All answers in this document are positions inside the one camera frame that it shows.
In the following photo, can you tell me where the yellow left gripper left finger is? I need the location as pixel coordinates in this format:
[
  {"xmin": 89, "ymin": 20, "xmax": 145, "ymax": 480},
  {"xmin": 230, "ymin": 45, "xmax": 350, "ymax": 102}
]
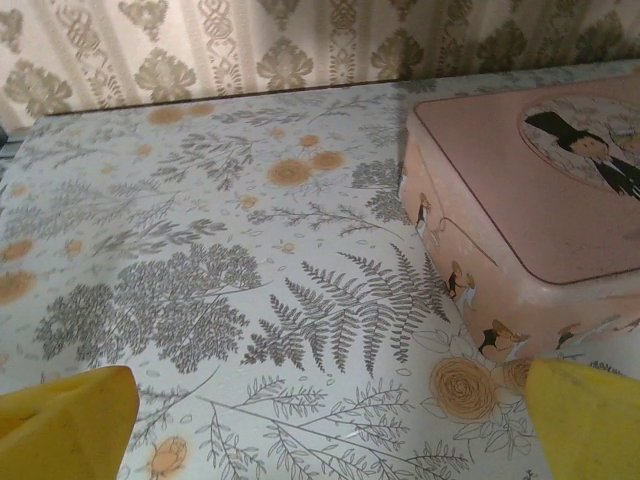
[{"xmin": 0, "ymin": 365, "xmax": 140, "ymax": 480}]

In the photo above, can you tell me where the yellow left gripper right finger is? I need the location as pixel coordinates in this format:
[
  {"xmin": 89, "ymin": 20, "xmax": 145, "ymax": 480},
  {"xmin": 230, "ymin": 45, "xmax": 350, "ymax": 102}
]
[{"xmin": 528, "ymin": 357, "xmax": 640, "ymax": 480}]

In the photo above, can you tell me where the floral patterned tablecloth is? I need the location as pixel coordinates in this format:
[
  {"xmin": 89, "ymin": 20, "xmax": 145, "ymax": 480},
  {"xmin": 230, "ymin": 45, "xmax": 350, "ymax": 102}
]
[{"xmin": 0, "ymin": 64, "xmax": 640, "ymax": 480}]

